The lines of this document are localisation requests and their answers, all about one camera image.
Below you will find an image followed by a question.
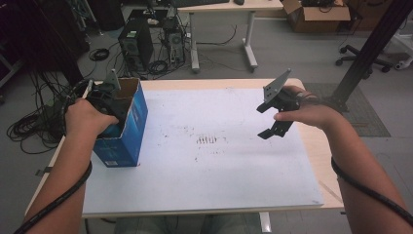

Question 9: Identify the black keyboard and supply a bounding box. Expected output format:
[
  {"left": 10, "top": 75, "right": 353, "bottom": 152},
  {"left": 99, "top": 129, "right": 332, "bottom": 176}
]
[{"left": 170, "top": 0, "right": 231, "bottom": 8}]

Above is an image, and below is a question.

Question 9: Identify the white table leg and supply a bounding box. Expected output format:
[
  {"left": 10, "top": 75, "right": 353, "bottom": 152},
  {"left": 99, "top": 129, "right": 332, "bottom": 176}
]
[{"left": 258, "top": 212, "right": 273, "bottom": 234}]

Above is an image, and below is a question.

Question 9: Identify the person's left hand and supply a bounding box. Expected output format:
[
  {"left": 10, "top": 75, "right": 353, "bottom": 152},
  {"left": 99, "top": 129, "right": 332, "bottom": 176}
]
[{"left": 64, "top": 97, "right": 120, "bottom": 141}]

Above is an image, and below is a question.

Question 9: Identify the black metal post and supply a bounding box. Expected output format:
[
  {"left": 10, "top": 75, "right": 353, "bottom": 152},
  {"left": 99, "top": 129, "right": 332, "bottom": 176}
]
[{"left": 329, "top": 0, "right": 413, "bottom": 113}]

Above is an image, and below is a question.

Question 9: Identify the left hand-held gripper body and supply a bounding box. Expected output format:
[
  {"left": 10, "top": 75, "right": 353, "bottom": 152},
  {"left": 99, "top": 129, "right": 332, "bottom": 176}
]
[{"left": 85, "top": 67, "right": 133, "bottom": 126}]

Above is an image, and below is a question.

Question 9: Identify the blue cardboard box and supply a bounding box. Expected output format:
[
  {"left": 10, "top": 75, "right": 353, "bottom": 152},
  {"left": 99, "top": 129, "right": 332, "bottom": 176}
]
[{"left": 93, "top": 76, "right": 149, "bottom": 169}]

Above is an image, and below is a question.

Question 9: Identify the black curtain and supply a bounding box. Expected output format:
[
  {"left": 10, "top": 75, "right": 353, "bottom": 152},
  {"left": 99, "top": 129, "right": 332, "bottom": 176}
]
[{"left": 0, "top": 0, "right": 92, "bottom": 97}]

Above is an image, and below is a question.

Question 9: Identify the grey floor mat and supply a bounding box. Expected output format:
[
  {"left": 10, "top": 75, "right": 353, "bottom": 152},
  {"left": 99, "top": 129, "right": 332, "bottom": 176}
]
[{"left": 303, "top": 82, "right": 392, "bottom": 138}]

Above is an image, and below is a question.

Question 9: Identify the open brown cardboard box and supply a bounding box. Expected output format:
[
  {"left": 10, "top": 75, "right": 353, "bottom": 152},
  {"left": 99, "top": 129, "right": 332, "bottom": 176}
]
[{"left": 282, "top": 0, "right": 353, "bottom": 34}]

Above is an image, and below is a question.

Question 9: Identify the coiled black cable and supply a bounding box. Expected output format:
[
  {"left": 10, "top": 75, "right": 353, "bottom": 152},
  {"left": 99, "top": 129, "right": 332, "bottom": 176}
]
[
  {"left": 147, "top": 59, "right": 169, "bottom": 76},
  {"left": 88, "top": 47, "right": 111, "bottom": 62}
]

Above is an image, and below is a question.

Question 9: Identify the small grey computer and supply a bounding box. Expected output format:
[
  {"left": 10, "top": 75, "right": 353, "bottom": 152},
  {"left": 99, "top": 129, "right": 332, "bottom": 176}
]
[{"left": 163, "top": 18, "right": 187, "bottom": 65}]

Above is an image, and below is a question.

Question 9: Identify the tangle of black floor cables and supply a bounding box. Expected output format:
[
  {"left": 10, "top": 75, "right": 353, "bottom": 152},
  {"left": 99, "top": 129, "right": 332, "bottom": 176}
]
[{"left": 6, "top": 69, "right": 82, "bottom": 155}]

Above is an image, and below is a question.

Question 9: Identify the person's right hand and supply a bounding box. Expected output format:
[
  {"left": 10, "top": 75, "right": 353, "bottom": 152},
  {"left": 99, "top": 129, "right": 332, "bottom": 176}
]
[{"left": 273, "top": 84, "right": 342, "bottom": 132}]

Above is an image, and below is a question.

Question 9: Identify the white-legged wooden desk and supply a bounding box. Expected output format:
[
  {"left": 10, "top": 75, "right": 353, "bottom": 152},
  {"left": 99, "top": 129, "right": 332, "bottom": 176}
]
[{"left": 176, "top": 0, "right": 285, "bottom": 74}]

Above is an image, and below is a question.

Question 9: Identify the black office chair base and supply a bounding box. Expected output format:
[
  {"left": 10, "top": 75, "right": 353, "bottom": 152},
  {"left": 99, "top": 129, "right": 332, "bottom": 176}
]
[{"left": 335, "top": 44, "right": 394, "bottom": 74}]

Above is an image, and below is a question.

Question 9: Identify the white table mat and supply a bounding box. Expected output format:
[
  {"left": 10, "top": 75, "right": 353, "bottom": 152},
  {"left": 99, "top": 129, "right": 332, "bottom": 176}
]
[{"left": 81, "top": 88, "right": 325, "bottom": 216}]

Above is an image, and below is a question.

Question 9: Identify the black computer tower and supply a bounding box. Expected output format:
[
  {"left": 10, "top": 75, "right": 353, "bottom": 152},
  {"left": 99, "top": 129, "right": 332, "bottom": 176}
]
[{"left": 117, "top": 17, "right": 155, "bottom": 73}]

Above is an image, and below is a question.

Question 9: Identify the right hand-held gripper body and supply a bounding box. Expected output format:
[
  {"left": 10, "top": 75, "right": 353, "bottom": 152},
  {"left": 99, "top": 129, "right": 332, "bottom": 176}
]
[{"left": 262, "top": 67, "right": 302, "bottom": 114}]

